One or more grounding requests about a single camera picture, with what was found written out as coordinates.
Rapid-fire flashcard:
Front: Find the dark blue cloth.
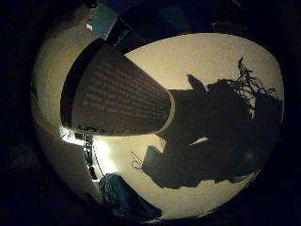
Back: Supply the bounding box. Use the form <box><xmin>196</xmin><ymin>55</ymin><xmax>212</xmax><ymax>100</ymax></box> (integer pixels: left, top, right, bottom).
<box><xmin>98</xmin><ymin>173</ymin><xmax>163</xmax><ymax>221</ymax></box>

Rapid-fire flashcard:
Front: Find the thin black cable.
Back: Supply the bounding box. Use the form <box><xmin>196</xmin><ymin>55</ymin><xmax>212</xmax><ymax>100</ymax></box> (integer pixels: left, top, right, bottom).
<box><xmin>84</xmin><ymin>135</ymin><xmax>105</xmax><ymax>182</ymax></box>

